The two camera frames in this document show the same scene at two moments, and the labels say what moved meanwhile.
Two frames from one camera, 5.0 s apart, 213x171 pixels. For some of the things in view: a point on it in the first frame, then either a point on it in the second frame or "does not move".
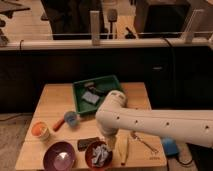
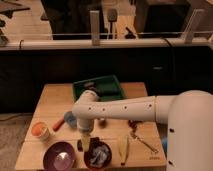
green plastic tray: (89, 94) does not move
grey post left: (95, 27) does not move
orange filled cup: (40, 130) does not move
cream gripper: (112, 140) -> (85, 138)
